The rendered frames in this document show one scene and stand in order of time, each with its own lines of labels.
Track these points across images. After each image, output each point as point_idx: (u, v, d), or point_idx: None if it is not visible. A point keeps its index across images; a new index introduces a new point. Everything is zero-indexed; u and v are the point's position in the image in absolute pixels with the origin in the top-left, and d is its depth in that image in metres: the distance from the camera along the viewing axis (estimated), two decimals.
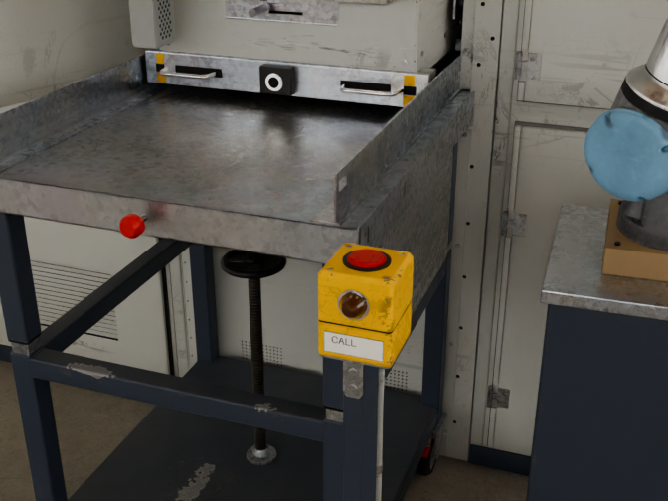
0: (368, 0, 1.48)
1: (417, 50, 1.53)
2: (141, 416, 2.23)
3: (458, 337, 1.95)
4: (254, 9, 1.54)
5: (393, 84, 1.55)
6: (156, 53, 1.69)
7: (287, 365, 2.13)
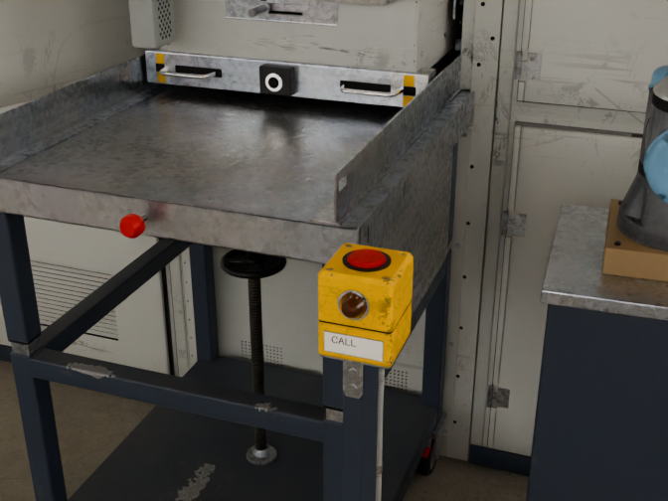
0: (368, 0, 1.48)
1: (417, 50, 1.53)
2: (141, 416, 2.23)
3: (458, 337, 1.95)
4: (254, 9, 1.54)
5: (393, 84, 1.55)
6: (156, 53, 1.69)
7: (287, 365, 2.13)
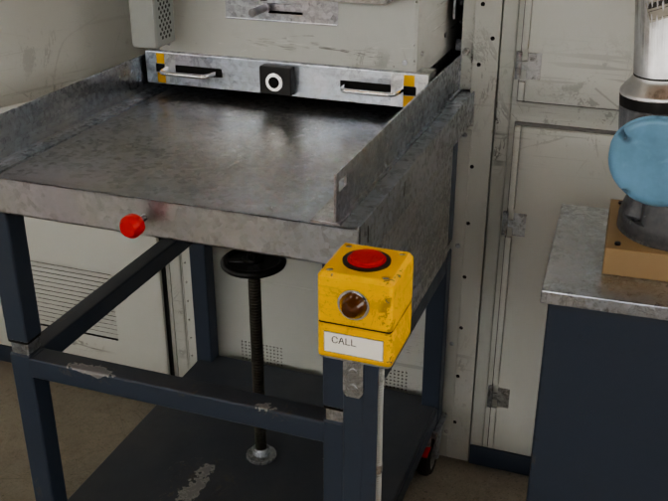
0: (368, 0, 1.48)
1: (417, 50, 1.54)
2: (141, 416, 2.23)
3: (458, 337, 1.95)
4: (254, 9, 1.55)
5: (393, 84, 1.55)
6: (156, 53, 1.69)
7: (287, 365, 2.13)
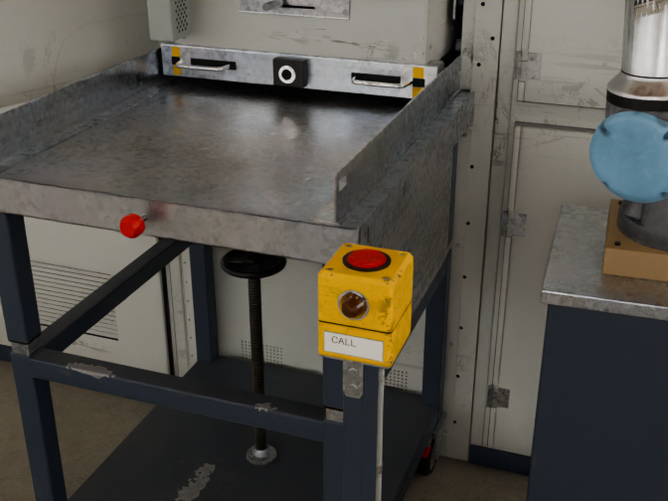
0: None
1: (426, 43, 1.59)
2: (141, 416, 2.23)
3: (458, 337, 1.95)
4: (268, 3, 1.60)
5: (403, 77, 1.60)
6: (172, 46, 1.74)
7: (287, 365, 2.13)
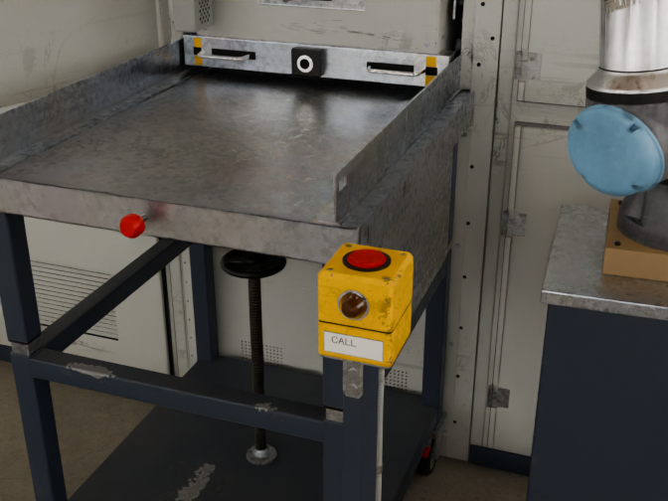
0: None
1: (439, 33, 1.66)
2: (141, 416, 2.23)
3: (458, 337, 1.95)
4: None
5: (416, 66, 1.68)
6: (194, 37, 1.81)
7: (287, 365, 2.13)
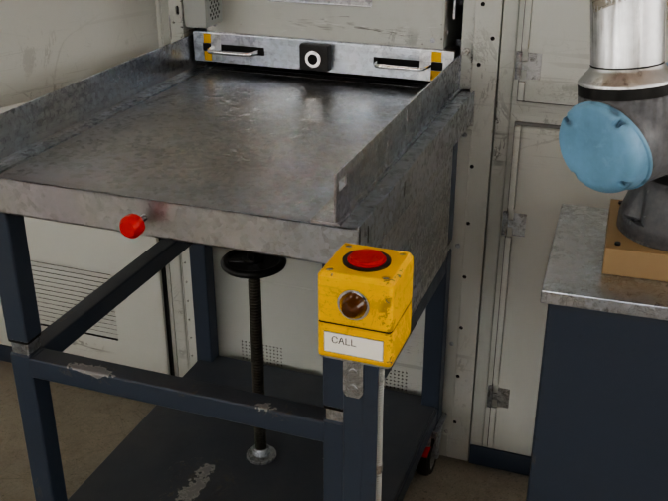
0: None
1: (444, 29, 1.69)
2: (141, 416, 2.23)
3: (458, 337, 1.95)
4: None
5: (421, 61, 1.71)
6: (204, 33, 1.85)
7: (287, 365, 2.13)
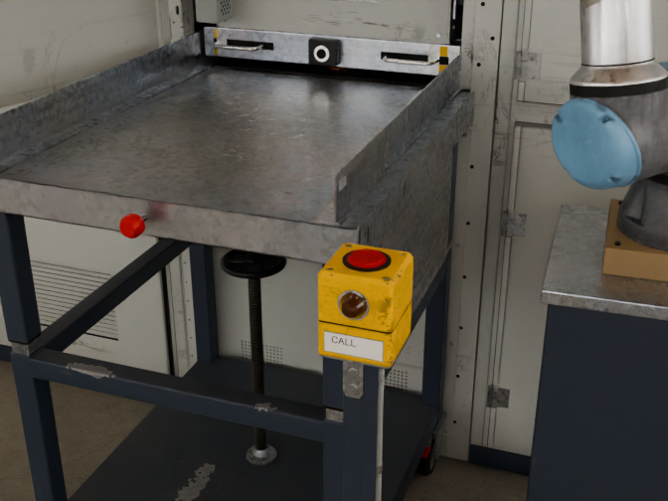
0: None
1: (450, 24, 1.74)
2: (141, 416, 2.23)
3: (458, 337, 1.95)
4: None
5: (430, 55, 1.75)
6: (214, 29, 1.89)
7: (287, 365, 2.13)
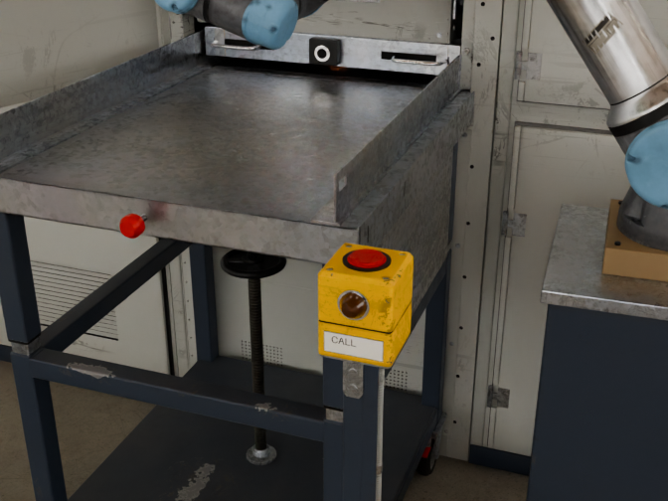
0: None
1: (450, 24, 1.74)
2: (141, 416, 2.23)
3: (458, 337, 1.95)
4: None
5: (438, 56, 1.75)
6: None
7: (287, 365, 2.13)
